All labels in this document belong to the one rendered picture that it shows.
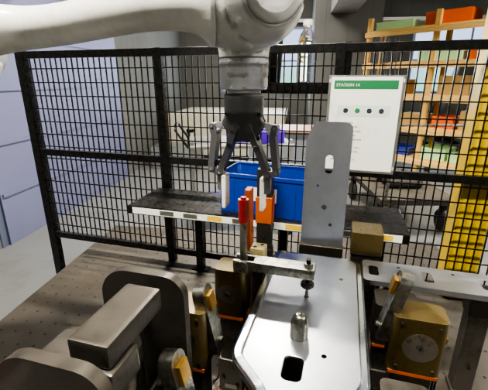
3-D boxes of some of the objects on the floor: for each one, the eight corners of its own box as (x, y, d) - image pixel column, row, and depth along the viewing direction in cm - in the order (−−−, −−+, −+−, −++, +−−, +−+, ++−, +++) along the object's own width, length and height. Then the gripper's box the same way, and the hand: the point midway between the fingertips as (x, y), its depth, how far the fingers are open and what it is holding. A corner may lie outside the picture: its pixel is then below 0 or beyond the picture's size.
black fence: (487, 477, 133) (627, 32, 84) (60, 367, 184) (-6, 49, 136) (475, 443, 146) (590, 38, 97) (79, 348, 197) (25, 53, 148)
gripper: (185, 91, 64) (191, 209, 72) (294, 92, 59) (289, 219, 66) (201, 90, 71) (205, 197, 78) (300, 91, 66) (294, 206, 73)
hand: (244, 194), depth 72 cm, fingers open, 7 cm apart
